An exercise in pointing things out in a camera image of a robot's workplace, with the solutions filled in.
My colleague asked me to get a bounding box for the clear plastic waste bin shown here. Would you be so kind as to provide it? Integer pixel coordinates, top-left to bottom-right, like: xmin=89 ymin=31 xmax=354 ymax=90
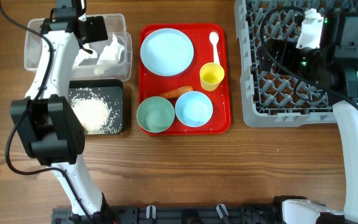
xmin=24 ymin=14 xmax=132 ymax=82

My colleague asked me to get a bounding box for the red serving tray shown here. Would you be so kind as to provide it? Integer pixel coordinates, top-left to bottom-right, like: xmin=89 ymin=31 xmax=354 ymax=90
xmin=138 ymin=23 xmax=231 ymax=136

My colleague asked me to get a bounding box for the white plastic spoon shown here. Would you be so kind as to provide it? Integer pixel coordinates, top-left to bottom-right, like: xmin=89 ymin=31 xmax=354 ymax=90
xmin=209 ymin=31 xmax=221 ymax=65

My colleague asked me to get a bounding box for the yellow plastic cup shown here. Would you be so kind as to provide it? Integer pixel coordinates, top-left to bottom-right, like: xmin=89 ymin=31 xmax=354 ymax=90
xmin=200 ymin=62 xmax=225 ymax=91

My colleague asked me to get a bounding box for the light blue bowl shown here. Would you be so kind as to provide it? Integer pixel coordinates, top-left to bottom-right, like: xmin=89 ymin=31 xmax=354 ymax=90
xmin=175 ymin=91 xmax=214 ymax=128

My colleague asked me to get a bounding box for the black food waste tray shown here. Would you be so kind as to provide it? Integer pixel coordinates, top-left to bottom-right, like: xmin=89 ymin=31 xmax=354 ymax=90
xmin=68 ymin=78 xmax=124 ymax=136

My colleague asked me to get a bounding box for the light blue plate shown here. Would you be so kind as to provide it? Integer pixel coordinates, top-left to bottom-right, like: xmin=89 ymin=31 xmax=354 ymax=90
xmin=140 ymin=28 xmax=195 ymax=77

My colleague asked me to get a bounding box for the pile of white rice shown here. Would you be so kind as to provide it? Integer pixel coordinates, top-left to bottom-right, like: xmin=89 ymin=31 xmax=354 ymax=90
xmin=70 ymin=87 xmax=121 ymax=135

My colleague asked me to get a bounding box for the green bowl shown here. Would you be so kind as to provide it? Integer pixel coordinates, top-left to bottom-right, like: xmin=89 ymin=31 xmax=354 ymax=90
xmin=136 ymin=96 xmax=175 ymax=133

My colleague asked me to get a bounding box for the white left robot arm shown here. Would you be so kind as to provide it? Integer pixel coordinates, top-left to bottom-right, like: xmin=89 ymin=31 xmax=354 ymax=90
xmin=5 ymin=1 xmax=119 ymax=223

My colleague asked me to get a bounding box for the crumpled white tissue left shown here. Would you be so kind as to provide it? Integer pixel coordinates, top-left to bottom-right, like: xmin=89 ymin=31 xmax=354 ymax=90
xmin=73 ymin=44 xmax=98 ymax=67

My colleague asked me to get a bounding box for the orange carrot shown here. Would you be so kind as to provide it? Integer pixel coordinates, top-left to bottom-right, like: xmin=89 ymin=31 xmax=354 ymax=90
xmin=158 ymin=86 xmax=193 ymax=100

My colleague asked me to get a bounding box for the grey dishwasher rack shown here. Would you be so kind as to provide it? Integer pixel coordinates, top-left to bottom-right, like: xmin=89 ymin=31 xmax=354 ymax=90
xmin=234 ymin=0 xmax=358 ymax=128

